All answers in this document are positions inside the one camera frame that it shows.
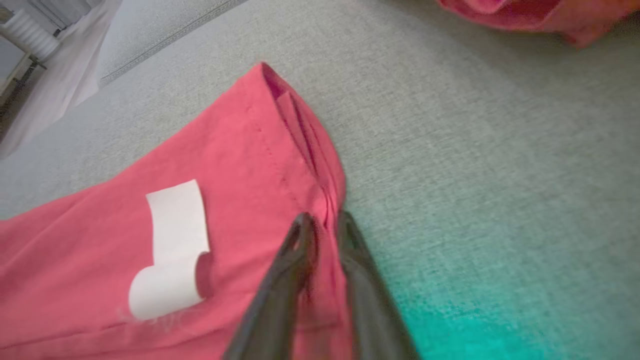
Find large grey sofa seat cushion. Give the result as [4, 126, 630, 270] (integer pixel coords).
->
[0, 0, 640, 360]

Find red shorts with white band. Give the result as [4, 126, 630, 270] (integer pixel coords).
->
[434, 0, 640, 50]

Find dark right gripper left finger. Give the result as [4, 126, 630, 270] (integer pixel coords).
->
[221, 212, 319, 360]

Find white curtain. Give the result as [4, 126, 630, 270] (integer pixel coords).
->
[0, 0, 124, 161]

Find small grey sofa cushion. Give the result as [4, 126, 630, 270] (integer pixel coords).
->
[97, 0, 248, 87]

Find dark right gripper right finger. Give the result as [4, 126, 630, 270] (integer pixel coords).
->
[335, 210, 422, 360]

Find white radiator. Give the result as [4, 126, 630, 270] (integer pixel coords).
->
[0, 7, 62, 64]

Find red garment with white stripes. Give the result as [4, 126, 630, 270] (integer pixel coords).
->
[0, 61, 355, 360]

